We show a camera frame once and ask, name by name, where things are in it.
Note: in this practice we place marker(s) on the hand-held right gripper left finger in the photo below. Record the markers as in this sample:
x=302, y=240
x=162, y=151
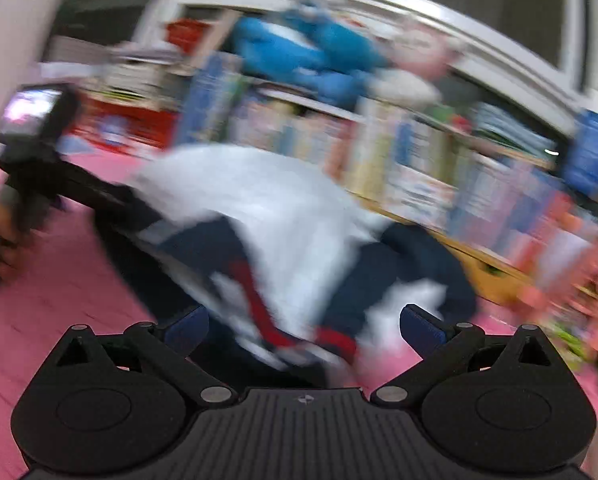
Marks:
x=189, y=332

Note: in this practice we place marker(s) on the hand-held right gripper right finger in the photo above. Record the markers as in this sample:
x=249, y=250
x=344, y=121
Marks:
x=419, y=332

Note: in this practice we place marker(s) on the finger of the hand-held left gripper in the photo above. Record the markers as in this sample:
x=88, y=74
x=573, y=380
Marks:
x=94, y=190

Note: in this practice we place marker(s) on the navy white striped jacket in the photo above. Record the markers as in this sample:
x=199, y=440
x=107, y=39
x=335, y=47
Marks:
x=259, y=200

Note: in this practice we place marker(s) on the blue white booklet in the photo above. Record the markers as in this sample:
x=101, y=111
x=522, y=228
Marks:
x=74, y=145

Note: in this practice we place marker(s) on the red plastic crate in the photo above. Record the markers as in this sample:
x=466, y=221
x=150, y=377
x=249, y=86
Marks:
x=134, y=120

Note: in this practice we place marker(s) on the wooden drawer organizer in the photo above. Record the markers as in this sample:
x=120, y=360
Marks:
x=479, y=265

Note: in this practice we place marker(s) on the pink printed blanket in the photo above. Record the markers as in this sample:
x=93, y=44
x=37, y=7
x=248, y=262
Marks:
x=54, y=285

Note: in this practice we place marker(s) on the stack of papers and booklets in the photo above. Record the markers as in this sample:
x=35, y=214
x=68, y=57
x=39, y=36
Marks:
x=134, y=75

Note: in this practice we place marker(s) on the row of pastel spined books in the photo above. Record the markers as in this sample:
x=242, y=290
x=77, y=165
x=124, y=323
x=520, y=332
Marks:
x=519, y=210

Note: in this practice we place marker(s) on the row of tall picture books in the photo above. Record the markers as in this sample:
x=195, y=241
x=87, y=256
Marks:
x=259, y=120

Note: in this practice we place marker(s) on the row of green spined books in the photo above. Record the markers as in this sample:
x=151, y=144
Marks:
x=404, y=145

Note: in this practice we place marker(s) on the stack of pale blue booklets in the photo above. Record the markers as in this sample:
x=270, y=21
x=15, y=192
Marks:
x=514, y=130

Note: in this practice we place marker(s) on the blue white plush toy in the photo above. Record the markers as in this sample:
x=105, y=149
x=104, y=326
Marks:
x=269, y=50

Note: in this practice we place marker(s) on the blue box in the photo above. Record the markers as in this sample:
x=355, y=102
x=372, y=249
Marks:
x=594, y=155

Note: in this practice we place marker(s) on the small blue bear plush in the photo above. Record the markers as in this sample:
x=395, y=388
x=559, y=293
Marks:
x=334, y=87

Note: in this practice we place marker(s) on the pink white rabbit plush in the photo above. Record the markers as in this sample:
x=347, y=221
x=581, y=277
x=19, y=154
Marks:
x=419, y=55

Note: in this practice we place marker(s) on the white framed window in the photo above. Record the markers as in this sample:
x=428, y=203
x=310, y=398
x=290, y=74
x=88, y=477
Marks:
x=529, y=5

